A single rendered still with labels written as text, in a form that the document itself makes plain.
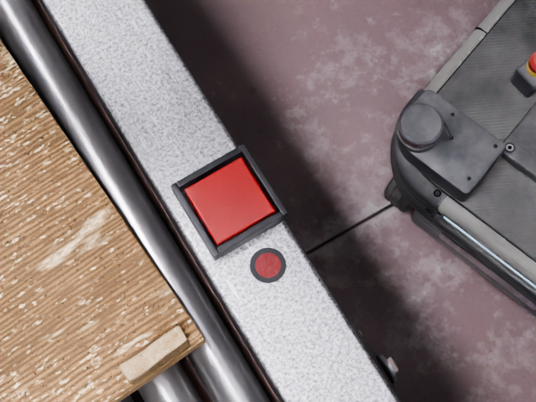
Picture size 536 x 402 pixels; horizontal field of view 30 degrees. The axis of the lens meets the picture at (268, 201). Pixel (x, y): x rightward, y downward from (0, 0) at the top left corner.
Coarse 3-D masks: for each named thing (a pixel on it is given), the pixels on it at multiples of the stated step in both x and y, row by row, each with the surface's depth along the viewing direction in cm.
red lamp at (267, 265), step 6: (258, 258) 87; (264, 258) 87; (270, 258) 87; (276, 258) 87; (258, 264) 87; (264, 264) 87; (270, 264) 87; (276, 264) 87; (258, 270) 87; (264, 270) 87; (270, 270) 87; (276, 270) 87; (264, 276) 87; (270, 276) 87
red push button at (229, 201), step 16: (240, 160) 89; (208, 176) 88; (224, 176) 88; (240, 176) 88; (192, 192) 88; (208, 192) 88; (224, 192) 88; (240, 192) 88; (256, 192) 88; (208, 208) 87; (224, 208) 87; (240, 208) 87; (256, 208) 87; (272, 208) 87; (208, 224) 87; (224, 224) 87; (240, 224) 87; (224, 240) 87
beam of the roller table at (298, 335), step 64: (64, 0) 95; (128, 0) 95; (128, 64) 93; (128, 128) 91; (192, 128) 91; (192, 256) 91; (256, 320) 86; (320, 320) 86; (320, 384) 84; (384, 384) 84
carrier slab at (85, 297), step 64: (0, 64) 91; (0, 128) 89; (0, 192) 87; (64, 192) 87; (0, 256) 86; (64, 256) 85; (128, 256) 85; (0, 320) 84; (64, 320) 84; (128, 320) 84; (0, 384) 82; (64, 384) 82; (128, 384) 82
